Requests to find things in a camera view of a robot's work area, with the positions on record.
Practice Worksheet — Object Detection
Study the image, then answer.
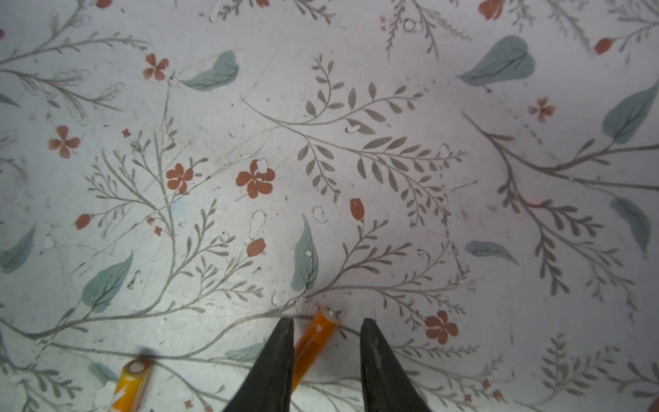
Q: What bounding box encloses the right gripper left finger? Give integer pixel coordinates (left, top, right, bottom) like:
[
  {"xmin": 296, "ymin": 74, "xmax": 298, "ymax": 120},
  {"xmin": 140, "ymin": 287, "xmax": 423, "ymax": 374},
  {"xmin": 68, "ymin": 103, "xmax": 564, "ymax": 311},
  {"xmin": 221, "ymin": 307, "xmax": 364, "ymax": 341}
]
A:
[{"xmin": 224, "ymin": 317, "xmax": 294, "ymax": 412}]

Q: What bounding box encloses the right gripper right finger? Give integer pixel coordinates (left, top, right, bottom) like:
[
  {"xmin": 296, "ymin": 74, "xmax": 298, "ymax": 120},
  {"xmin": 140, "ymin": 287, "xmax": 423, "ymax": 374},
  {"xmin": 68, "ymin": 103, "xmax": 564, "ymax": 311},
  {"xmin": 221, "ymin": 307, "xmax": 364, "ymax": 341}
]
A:
[{"xmin": 360, "ymin": 319, "xmax": 431, "ymax": 412}]

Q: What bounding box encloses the orange battery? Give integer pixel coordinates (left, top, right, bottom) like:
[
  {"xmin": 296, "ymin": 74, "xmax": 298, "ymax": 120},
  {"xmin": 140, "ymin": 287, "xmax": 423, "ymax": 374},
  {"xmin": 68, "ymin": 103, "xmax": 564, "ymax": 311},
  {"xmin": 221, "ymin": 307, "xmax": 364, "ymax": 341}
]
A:
[
  {"xmin": 107, "ymin": 359, "xmax": 153, "ymax": 412},
  {"xmin": 292, "ymin": 307, "xmax": 340, "ymax": 391}
]

